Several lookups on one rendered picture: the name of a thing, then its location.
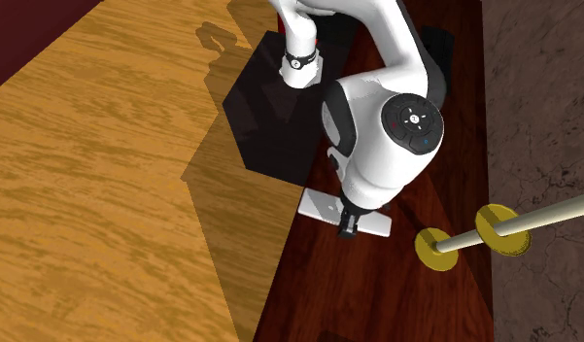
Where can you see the pale pole with yellow discs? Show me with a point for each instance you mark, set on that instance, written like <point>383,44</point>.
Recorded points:
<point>504,237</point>

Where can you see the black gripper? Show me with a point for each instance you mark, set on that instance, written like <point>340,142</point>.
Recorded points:
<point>349,222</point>

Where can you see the dark red wooden table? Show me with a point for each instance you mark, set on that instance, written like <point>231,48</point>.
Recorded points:
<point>367,293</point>

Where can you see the white flat tablet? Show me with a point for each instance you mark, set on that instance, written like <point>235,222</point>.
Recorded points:
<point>320,206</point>

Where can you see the black robot stand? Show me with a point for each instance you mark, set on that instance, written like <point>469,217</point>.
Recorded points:
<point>272,128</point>

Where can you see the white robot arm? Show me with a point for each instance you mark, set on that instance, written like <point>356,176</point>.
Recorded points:
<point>391,156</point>

